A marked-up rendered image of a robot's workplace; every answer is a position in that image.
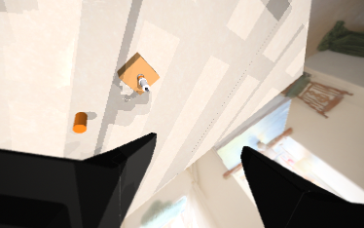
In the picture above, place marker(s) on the orange cylinder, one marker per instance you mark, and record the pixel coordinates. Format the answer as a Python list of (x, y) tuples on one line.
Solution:
[(81, 121)]

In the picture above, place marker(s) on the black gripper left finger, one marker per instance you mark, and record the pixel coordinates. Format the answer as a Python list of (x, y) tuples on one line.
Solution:
[(97, 191)]

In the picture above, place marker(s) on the tan square block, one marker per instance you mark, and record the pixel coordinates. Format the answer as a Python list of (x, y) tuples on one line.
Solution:
[(135, 66)]

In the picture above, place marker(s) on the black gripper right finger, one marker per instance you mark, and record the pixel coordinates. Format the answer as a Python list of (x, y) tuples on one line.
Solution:
[(285, 199)]

